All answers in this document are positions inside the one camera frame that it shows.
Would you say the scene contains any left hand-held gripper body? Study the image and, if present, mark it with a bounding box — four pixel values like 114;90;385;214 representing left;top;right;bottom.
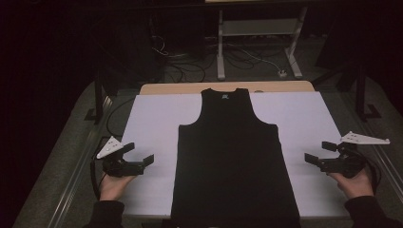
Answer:
95;136;145;179

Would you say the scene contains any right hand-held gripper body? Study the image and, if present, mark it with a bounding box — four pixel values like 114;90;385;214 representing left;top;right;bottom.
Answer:
318;130;392;180

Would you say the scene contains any black tank top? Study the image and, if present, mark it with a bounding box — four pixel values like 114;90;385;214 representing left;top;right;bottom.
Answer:
169;87;302;228

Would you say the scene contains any person's left hand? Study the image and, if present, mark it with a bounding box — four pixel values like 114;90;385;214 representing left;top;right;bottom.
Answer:
99;173;138;201

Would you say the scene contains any person's right hand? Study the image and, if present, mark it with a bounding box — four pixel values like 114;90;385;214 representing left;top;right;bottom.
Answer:
327;166;375;200

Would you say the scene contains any white table cover sheet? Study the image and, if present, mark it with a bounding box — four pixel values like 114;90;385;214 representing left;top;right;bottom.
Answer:
118;91;350;219

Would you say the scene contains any black metal stand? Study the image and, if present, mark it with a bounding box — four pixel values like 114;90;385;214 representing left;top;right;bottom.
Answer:
84;69;112;125
311;60;383;124

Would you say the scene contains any light wooden table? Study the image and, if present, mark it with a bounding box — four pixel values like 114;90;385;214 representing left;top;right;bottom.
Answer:
139;80;316;96

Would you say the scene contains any left hand-held gripper black cable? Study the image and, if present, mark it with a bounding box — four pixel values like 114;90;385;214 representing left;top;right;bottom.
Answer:
89;159;107;201

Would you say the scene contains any hand-held gripper black cable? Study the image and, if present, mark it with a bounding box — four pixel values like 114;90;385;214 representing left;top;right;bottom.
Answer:
89;159;107;201
355;151;382;195

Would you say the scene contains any right hand-held gripper black cable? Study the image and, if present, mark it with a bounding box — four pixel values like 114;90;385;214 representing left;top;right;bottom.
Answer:
355;151;382;195

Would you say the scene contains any thin black floor cable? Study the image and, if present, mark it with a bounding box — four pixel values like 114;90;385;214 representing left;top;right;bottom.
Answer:
106;97;137;139

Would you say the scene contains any metal floor rail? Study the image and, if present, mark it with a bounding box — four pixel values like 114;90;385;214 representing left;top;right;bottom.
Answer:
47;94;114;228
347;94;403;205

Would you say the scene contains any black floor cables bundle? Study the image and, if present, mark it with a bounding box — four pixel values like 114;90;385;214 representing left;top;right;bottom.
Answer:
163;61;207;84

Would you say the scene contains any white floor cable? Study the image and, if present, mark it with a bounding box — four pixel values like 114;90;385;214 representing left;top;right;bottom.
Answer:
240;47;283;74

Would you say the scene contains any grey metal desk frame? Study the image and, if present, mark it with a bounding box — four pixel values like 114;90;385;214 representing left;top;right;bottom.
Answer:
216;6;309;81

